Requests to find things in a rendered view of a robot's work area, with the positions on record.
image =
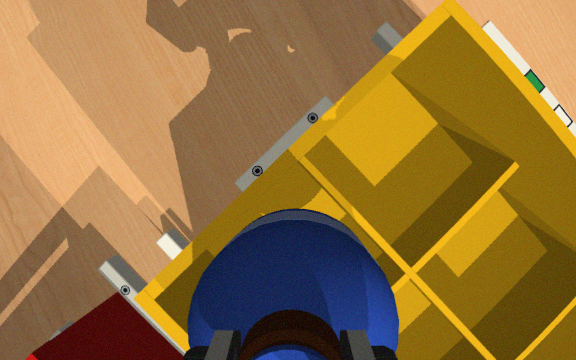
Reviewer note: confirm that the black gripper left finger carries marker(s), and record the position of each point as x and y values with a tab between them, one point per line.
225	345

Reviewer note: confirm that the red crate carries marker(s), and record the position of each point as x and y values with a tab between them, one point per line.
114	330

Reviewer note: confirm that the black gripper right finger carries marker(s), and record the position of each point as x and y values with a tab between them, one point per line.
355	345

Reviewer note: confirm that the white paper pick list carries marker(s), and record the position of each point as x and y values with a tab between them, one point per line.
526	70

